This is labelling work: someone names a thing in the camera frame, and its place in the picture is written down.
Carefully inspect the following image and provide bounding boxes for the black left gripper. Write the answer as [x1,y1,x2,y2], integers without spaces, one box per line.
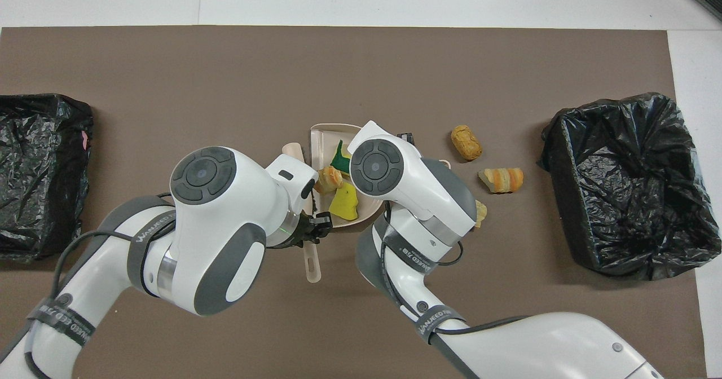
[292,214,327,251]

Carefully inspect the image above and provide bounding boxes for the beige hand brush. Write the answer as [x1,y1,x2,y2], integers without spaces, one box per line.
[281,142,323,284]

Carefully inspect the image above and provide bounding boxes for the yellow sponge piece dark spot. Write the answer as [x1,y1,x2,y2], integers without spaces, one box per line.
[328,182,360,221]

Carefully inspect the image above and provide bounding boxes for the brown toasted croissant piece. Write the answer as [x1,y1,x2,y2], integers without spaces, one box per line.
[314,166,344,195]

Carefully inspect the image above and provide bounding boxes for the notched yellow green sponge piece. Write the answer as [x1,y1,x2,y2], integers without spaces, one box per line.
[329,140,354,175]

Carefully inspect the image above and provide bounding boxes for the beige plastic dustpan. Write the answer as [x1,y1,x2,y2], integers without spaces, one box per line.
[310,122,452,231]

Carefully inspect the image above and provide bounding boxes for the brown peanut shaped bread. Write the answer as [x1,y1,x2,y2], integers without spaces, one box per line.
[451,125,483,161]

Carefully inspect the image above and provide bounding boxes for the orange striped croissant piece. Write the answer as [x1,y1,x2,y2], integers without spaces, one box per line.
[478,168,525,194]

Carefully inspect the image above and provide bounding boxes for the black bag lined bin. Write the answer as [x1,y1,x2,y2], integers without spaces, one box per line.
[537,92,722,281]
[0,93,94,262]

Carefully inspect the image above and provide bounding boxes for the brown table mat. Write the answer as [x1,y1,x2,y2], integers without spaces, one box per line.
[0,25,709,379]

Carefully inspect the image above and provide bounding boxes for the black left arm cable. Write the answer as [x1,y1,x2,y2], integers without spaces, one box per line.
[23,193,175,379]

